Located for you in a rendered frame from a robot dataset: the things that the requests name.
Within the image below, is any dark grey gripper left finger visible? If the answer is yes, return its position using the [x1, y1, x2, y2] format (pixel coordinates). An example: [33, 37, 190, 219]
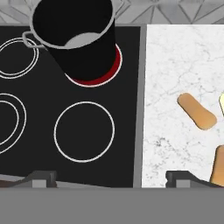
[11, 171, 58, 189]

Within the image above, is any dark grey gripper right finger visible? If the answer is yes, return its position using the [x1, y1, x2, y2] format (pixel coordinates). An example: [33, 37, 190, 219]
[164, 171, 212, 189]

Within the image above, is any orange butternut squash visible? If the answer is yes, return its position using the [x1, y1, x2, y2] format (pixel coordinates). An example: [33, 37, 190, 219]
[177, 92, 218, 131]
[209, 144, 224, 187]

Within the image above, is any black cooking pot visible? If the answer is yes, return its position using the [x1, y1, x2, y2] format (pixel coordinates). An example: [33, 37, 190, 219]
[22, 0, 124, 82]

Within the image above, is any black hob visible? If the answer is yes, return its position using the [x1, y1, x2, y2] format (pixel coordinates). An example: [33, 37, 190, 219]
[0, 24, 147, 189]

